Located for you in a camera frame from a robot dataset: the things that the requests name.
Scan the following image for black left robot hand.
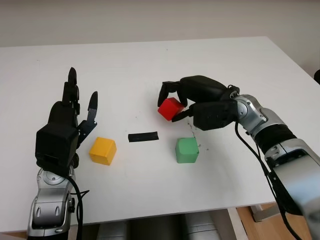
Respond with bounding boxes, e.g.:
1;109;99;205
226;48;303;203
46;66;99;171

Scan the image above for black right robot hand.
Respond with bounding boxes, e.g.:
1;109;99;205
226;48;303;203
156;74;229;123

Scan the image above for red wooden block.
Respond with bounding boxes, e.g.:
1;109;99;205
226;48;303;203
157;97;185;122

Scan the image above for yellow wooden block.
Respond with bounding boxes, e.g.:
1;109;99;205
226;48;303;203
89;136;118;166

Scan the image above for green wooden block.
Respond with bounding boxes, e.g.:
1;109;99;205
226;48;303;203
174;136;200;164

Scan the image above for black tape strip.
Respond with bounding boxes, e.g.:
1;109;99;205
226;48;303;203
127;130;160;143

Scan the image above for grey table leg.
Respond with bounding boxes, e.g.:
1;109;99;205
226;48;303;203
249;203;266;223

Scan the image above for grey right robot leg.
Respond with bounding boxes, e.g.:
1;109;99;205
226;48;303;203
184;212;221;240

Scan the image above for dark robot waist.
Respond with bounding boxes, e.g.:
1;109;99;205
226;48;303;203
127;215;186;240

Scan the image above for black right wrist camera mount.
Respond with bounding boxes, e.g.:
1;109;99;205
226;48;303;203
191;99;239;131

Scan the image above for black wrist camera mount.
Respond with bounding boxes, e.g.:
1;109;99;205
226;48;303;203
34;123;80;176
191;99;239;131

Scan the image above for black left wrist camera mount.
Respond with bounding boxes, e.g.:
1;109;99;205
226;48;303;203
34;123;80;176

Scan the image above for white table frame beam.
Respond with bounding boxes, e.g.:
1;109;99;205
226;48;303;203
226;207;251;240

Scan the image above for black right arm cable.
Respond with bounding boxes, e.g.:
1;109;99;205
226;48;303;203
234;119;303;240

